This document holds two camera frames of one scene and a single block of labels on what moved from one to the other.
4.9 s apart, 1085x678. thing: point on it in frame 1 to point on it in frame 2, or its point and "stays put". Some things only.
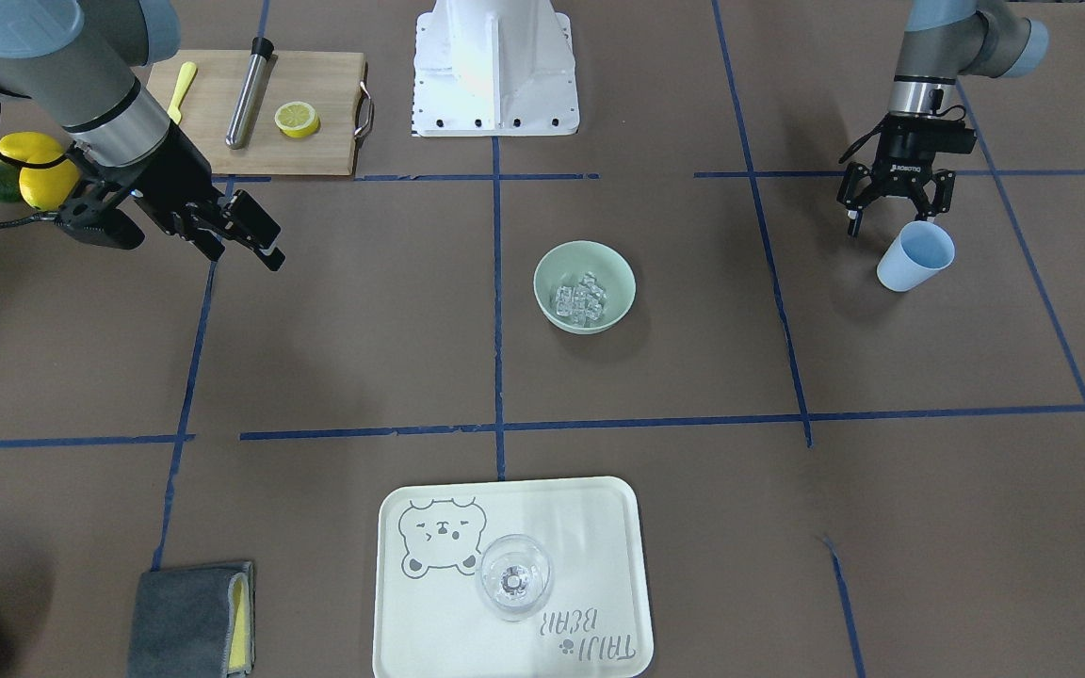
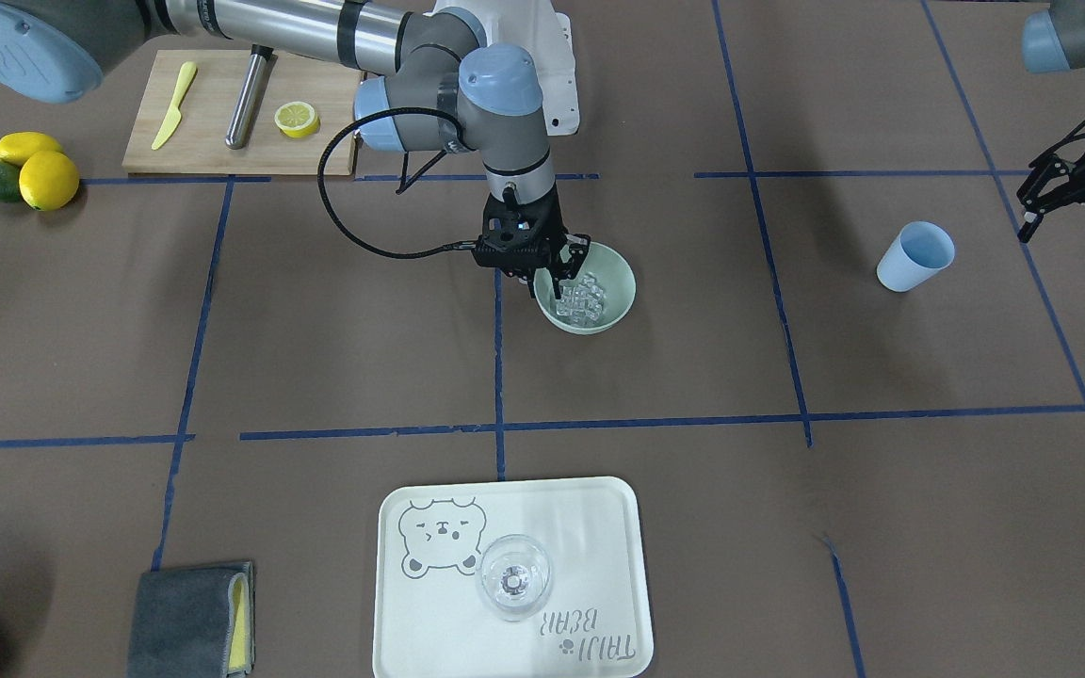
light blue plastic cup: [917, 252] stays put
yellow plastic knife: [187, 72] stays put
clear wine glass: [514, 574] stays put
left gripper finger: [249, 221] to [572, 256]
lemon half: [297, 119] stays put
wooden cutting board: [333, 83] stays put
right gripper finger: [855, 217] to [1031, 222]
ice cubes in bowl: [582, 302] stays put
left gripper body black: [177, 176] to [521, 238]
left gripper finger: [213, 243] to [527, 275]
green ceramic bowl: [585, 286] stays put
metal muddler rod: [251, 95] stays put
